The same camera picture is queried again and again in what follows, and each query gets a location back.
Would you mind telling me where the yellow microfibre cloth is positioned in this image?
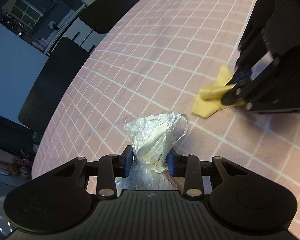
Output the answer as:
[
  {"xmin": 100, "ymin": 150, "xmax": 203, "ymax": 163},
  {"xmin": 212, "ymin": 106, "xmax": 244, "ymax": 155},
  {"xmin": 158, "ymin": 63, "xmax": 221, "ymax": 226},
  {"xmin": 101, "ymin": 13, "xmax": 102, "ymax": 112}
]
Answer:
[{"xmin": 191, "ymin": 64, "xmax": 235, "ymax": 119}]

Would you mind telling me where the clear plastic bag with white cloth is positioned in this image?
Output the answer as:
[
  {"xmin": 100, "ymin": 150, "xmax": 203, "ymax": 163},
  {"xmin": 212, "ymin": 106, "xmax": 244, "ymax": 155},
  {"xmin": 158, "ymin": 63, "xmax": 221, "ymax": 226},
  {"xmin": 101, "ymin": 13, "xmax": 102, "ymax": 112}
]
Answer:
[{"xmin": 115, "ymin": 112, "xmax": 189, "ymax": 193}]

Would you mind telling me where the pink checkered tablecloth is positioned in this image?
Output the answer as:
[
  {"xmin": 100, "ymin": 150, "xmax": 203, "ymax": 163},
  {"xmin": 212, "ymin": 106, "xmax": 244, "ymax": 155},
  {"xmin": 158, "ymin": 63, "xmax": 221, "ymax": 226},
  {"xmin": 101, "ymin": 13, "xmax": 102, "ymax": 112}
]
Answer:
[{"xmin": 32, "ymin": 0, "xmax": 300, "ymax": 239}]

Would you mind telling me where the black chair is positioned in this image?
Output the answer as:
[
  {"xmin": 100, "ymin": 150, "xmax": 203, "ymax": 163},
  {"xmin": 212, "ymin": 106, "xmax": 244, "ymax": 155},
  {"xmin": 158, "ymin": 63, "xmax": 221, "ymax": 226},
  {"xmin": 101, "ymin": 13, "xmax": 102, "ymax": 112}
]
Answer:
[
  {"xmin": 18, "ymin": 37, "xmax": 89, "ymax": 134},
  {"xmin": 79, "ymin": 0, "xmax": 139, "ymax": 34}
]

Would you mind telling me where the white cabinet with glass doors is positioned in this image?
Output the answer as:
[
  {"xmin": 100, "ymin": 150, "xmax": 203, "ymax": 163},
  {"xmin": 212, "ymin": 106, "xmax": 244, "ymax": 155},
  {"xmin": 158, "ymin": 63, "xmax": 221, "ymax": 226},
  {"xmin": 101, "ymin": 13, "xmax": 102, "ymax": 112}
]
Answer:
[{"xmin": 0, "ymin": 0, "xmax": 105, "ymax": 55}]

